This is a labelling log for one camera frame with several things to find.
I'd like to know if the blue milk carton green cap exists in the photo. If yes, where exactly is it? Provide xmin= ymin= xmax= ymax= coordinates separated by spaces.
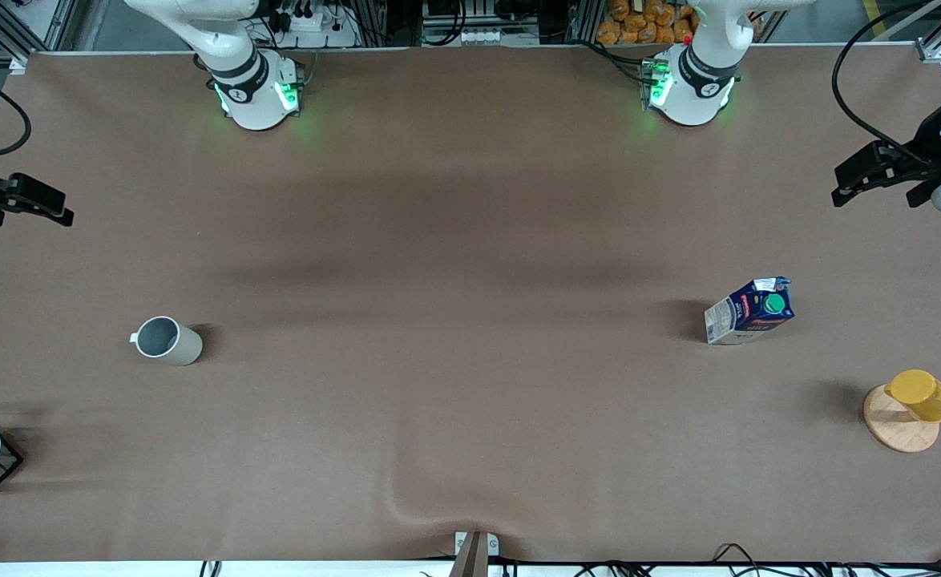
xmin=705 ymin=276 xmax=796 ymax=345

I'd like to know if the grey mug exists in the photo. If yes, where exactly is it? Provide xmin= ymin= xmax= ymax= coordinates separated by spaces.
xmin=129 ymin=316 xmax=204 ymax=367

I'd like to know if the yellow cup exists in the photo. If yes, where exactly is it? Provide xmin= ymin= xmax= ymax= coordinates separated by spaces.
xmin=885 ymin=369 xmax=941 ymax=423

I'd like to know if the wooden mug stand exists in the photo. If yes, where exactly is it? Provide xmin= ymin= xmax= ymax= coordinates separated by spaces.
xmin=863 ymin=383 xmax=941 ymax=454

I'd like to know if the white power strip with plugs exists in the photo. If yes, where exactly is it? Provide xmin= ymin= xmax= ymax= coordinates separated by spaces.
xmin=272 ymin=6 xmax=359 ymax=47

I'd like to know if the brown table cover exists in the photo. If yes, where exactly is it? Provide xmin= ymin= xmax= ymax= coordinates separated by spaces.
xmin=0 ymin=44 xmax=941 ymax=566

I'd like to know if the white empty power strip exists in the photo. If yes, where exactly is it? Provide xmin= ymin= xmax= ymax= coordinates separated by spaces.
xmin=461 ymin=27 xmax=541 ymax=46

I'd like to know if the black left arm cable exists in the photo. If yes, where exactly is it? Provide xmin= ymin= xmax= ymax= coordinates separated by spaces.
xmin=830 ymin=0 xmax=941 ymax=165

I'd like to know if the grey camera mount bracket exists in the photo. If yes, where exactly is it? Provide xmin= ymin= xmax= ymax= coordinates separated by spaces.
xmin=448 ymin=530 xmax=500 ymax=577

